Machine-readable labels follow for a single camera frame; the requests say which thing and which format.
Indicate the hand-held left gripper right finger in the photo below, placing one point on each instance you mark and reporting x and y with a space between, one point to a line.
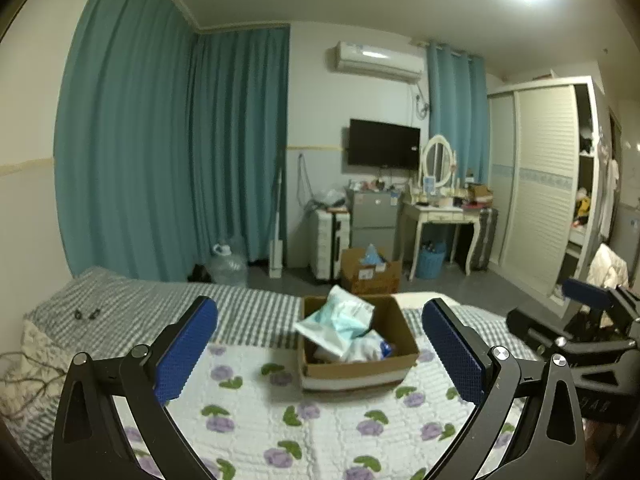
452 352

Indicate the grey mini fridge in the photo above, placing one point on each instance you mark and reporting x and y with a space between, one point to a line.
372 220

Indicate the cardboard box with blue bag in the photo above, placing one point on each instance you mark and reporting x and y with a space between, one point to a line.
367 275

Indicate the floral pillow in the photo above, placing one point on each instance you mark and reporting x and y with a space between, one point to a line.
30 380

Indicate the dark eyeglasses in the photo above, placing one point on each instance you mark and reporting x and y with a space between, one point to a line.
86 314

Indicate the black wall television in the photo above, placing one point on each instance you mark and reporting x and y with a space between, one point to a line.
384 144

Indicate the white slatted wardrobe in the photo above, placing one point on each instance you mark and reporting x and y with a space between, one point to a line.
542 180

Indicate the hanging white garment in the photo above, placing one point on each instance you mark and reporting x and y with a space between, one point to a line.
611 195

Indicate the brown cardboard box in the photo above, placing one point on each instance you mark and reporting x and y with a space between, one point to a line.
360 365

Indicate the wide teal curtain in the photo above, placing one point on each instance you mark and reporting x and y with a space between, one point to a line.
165 140

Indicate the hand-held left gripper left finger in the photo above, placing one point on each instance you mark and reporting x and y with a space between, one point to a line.
187 350

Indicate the clear water jug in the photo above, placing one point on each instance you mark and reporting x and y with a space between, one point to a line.
227 265

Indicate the grey striped suitcase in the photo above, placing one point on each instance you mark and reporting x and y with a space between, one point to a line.
486 237

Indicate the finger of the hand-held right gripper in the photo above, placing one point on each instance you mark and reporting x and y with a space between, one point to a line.
537 327
587 292

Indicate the white floral quilt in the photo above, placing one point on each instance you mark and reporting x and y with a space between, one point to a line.
320 425

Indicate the pale green cotton pad package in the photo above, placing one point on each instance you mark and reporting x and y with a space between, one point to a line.
337 317

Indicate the narrow teal curtain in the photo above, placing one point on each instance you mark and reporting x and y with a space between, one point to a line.
455 105

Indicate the cream white jacket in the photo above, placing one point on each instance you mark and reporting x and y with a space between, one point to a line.
607 267

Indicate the white wall air conditioner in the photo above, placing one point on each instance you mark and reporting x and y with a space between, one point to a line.
375 60

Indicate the white dressing table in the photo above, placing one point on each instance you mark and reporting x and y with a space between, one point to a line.
440 215

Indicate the clear plastic bag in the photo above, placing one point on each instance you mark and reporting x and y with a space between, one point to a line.
330 197

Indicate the white upright mop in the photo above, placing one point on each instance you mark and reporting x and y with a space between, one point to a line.
276 240

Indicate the white ribbed suitcase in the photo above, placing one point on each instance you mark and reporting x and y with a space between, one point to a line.
330 240

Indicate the blue waste basket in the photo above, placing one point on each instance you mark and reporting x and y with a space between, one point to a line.
430 262

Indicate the white oval vanity mirror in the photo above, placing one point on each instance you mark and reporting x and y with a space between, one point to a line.
438 160

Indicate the white ribbed sock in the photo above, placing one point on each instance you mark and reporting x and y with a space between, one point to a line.
365 347

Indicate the blue tissue pack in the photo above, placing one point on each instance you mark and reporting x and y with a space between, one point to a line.
386 349

